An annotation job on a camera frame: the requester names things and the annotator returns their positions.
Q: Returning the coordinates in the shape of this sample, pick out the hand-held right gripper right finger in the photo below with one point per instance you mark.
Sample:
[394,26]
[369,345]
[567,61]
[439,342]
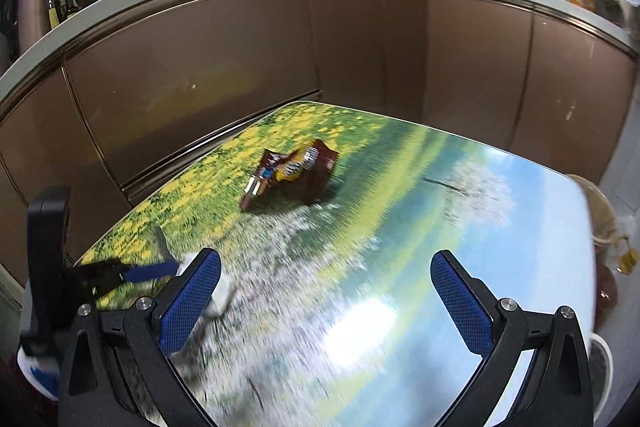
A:
[460,307]

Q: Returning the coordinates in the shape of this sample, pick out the snack bag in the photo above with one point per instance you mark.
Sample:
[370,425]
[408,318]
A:
[295,177]

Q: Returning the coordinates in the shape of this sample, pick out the brown jar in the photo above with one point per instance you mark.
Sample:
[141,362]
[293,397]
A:
[607,292]

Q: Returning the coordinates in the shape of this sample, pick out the person's left hand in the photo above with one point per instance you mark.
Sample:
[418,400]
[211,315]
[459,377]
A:
[40,372]

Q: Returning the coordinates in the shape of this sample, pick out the copper thermos flask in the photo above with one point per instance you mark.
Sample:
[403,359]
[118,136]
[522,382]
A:
[32,17]

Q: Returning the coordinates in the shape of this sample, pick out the oil bottle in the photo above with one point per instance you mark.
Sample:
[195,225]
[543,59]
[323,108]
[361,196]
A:
[51,9]

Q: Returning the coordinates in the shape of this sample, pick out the yellow liquid bottle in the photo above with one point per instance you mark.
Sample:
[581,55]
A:
[631,252]

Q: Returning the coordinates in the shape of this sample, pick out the white plastic bag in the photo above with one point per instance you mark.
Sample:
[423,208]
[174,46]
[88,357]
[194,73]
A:
[622,9]

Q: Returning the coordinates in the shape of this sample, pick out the beige cloth sack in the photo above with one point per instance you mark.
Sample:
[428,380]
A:
[600,217]

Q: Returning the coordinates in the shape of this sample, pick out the white tissue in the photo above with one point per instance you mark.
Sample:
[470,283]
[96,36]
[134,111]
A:
[222,292]

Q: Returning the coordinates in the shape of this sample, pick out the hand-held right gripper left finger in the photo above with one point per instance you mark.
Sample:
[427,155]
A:
[192,302]

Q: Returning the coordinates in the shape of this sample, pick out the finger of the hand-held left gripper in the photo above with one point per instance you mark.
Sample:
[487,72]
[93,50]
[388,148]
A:
[150,272]

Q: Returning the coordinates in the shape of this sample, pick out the brown kitchen cabinets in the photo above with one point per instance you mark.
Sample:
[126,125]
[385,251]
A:
[225,82]

